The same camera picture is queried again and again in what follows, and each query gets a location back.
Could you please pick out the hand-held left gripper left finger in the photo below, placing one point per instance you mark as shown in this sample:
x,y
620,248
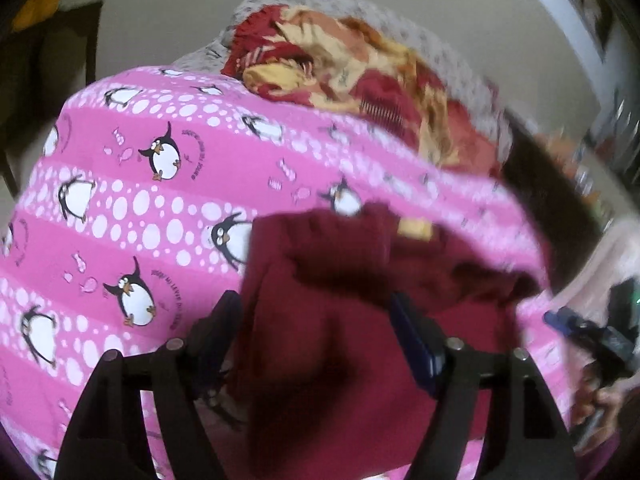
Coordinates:
x,y
220,335

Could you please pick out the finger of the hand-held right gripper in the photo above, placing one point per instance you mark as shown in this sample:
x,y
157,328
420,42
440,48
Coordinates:
x,y
562,321

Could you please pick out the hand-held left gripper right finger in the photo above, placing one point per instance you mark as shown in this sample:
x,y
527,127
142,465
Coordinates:
x,y
412,340

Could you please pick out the maroon fleece sweater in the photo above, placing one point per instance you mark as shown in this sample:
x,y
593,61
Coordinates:
x,y
330,310

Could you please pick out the person's right hand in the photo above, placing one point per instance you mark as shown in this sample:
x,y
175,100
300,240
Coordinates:
x,y
595,405

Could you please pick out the pink upholstered chair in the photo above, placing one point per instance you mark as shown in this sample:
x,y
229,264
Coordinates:
x,y
595,260

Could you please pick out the cluttered side table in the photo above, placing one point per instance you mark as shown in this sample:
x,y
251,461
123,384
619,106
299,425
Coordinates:
x,y
585,175

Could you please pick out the pink penguin print blanket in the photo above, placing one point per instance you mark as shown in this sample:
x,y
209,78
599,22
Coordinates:
x,y
125,210

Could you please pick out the dark carved wooden headboard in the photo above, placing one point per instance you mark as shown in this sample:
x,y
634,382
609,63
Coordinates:
x,y
535,160

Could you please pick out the red and yellow floral quilt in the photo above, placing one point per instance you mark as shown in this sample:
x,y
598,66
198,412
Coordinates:
x,y
370,75

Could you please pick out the dark wooden chair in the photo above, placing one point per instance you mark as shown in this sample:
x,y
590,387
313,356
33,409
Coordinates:
x,y
45,85

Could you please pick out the framed wall picture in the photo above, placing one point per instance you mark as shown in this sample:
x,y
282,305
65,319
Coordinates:
x,y
587,0

